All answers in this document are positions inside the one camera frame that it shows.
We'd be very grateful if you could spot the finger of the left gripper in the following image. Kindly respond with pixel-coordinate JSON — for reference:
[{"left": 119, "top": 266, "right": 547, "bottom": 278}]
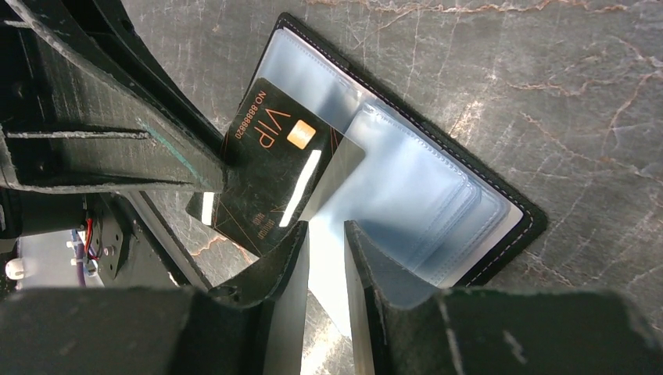
[
  {"left": 1, "top": 1, "right": 228, "bottom": 194},
  {"left": 52, "top": 1, "right": 223, "bottom": 152}
]

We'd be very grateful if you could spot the black leather card holder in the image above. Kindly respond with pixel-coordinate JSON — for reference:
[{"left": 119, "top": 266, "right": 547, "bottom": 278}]
[{"left": 253, "top": 13, "right": 547, "bottom": 335}]

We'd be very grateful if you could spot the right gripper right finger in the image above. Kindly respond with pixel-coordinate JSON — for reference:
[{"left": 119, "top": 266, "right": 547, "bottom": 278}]
[{"left": 344, "top": 221, "right": 662, "bottom": 374}]

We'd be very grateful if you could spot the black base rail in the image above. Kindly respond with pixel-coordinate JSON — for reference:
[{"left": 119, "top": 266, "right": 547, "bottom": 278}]
[{"left": 67, "top": 191, "right": 312, "bottom": 375}]

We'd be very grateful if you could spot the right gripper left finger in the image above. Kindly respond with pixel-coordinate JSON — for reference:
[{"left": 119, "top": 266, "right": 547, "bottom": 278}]
[{"left": 1, "top": 222, "right": 307, "bottom": 374}]

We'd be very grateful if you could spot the black VIP credit card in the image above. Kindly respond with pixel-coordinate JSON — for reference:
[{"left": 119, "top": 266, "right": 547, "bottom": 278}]
[{"left": 186, "top": 78, "right": 365, "bottom": 256}]

